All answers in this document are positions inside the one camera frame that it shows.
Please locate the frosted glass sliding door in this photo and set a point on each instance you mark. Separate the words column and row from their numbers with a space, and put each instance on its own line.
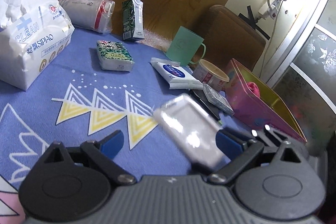
column 302, row 73

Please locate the white power strip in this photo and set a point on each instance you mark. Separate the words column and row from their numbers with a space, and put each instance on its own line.
column 270, row 10

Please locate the green patterned tissue pack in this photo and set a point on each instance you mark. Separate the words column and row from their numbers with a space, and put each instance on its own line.
column 113, row 56

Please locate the blue white wet wipes pack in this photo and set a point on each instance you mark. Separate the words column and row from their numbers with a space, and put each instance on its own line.
column 175, row 75

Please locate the brown chair backrest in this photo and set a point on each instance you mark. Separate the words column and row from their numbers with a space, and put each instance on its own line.
column 227, row 36

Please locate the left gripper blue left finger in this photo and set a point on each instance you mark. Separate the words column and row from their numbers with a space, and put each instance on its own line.
column 100, row 155

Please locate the pink gold metal tin box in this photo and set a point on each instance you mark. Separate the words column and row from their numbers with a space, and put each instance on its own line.
column 256, row 112

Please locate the green white drink carton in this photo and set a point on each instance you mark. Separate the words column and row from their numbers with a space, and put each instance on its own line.
column 132, row 19

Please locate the blue patterned tablecloth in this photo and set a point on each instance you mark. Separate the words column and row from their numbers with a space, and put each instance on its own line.
column 74, row 101

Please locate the plastic wrapped white cup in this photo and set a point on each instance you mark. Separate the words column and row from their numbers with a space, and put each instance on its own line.
column 95, row 15

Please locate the pink knitted soft ball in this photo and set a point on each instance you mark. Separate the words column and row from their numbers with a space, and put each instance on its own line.
column 254, row 88

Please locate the green plastic mug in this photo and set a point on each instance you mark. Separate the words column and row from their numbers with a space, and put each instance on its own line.
column 184, row 46

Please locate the black flat wallet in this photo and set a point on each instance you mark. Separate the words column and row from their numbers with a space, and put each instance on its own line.
column 200, row 97

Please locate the round paper lid cup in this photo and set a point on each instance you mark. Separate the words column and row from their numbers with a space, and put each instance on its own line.
column 208, row 73

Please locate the white sipiao tissue pack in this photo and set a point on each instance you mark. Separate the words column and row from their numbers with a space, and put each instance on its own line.
column 33, row 33

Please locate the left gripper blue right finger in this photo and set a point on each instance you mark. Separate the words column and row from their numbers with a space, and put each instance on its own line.
column 243, row 152

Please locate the small transparent card box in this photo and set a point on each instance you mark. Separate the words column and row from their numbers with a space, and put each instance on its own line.
column 217, row 99

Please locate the clear plastic card case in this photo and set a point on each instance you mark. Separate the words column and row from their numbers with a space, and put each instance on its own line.
column 192, row 129

